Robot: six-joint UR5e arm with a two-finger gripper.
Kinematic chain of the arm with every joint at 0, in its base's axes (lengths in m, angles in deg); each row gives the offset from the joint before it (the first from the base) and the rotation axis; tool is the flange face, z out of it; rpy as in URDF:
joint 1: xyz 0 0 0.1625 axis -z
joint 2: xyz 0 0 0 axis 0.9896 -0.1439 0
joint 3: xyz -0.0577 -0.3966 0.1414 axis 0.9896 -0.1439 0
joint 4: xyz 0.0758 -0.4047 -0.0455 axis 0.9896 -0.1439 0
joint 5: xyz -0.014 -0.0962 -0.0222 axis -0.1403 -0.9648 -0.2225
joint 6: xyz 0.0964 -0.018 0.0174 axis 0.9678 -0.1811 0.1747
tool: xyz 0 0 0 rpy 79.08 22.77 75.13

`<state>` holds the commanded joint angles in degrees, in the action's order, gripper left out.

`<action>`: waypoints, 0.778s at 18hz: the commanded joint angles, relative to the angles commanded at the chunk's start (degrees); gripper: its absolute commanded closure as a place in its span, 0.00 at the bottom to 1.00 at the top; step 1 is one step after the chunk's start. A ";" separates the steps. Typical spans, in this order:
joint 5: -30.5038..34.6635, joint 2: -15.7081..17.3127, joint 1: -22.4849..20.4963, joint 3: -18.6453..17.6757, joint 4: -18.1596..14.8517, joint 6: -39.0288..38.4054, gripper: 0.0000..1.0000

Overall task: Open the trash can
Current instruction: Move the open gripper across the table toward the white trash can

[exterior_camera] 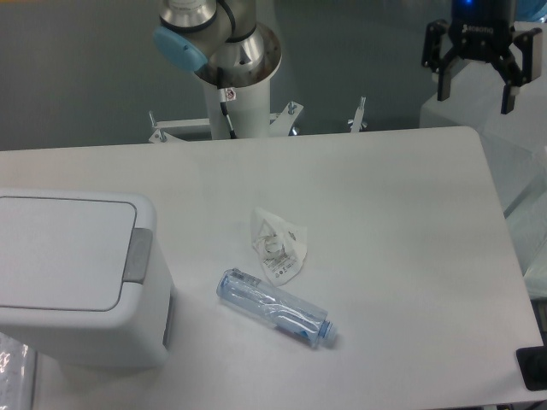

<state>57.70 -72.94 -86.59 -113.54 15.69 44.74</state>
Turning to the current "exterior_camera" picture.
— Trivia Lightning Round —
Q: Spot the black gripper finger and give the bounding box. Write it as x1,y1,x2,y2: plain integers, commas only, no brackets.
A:
491,27,542,114
421,20,465,102

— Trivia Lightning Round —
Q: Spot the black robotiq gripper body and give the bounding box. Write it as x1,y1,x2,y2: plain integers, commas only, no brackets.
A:
444,0,516,63

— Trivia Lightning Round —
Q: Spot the white plastic trash can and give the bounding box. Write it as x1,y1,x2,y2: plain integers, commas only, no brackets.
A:
1,188,176,368

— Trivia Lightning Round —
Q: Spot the white trash can lid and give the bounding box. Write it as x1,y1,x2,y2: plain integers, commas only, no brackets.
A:
1,196,136,312

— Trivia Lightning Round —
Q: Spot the metal table clamp screw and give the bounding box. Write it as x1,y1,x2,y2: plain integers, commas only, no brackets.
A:
348,96,368,133

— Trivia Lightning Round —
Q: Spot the crumpled white paper wrapper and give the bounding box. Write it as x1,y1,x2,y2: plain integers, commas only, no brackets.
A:
250,208,308,287

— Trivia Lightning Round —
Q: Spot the clear crushed plastic bottle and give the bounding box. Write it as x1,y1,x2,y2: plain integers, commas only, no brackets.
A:
216,268,338,348

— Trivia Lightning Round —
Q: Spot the black device at table edge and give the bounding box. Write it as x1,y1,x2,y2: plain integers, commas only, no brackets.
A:
516,346,547,391

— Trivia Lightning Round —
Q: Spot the clear plastic sheet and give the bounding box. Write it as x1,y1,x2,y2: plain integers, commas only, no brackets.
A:
1,334,37,409

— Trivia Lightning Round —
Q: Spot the white metal mounting bracket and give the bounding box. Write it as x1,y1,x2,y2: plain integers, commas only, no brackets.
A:
148,101,304,144

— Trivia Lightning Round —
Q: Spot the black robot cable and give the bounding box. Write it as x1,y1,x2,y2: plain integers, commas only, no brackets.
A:
215,67,238,140

